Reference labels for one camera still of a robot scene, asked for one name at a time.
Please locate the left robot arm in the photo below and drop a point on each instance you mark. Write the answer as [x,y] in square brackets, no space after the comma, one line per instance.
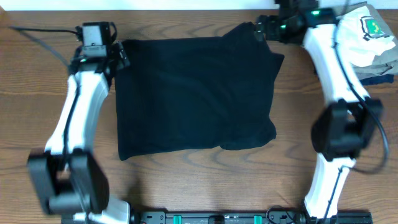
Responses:
[66,177]

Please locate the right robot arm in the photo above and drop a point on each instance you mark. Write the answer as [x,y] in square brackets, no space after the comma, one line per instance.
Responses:
[345,126]

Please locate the grey folded garment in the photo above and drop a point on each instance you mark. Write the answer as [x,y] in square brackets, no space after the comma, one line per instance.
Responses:
[379,65]

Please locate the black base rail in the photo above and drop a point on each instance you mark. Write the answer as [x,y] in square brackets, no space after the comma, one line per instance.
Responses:
[248,217]

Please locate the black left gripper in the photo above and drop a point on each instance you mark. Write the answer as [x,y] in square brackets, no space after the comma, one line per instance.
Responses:
[118,57]

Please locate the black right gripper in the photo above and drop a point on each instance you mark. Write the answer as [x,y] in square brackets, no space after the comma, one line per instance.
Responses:
[273,22]

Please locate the black polo shirt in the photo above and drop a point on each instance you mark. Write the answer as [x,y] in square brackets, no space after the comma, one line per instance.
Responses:
[196,93]

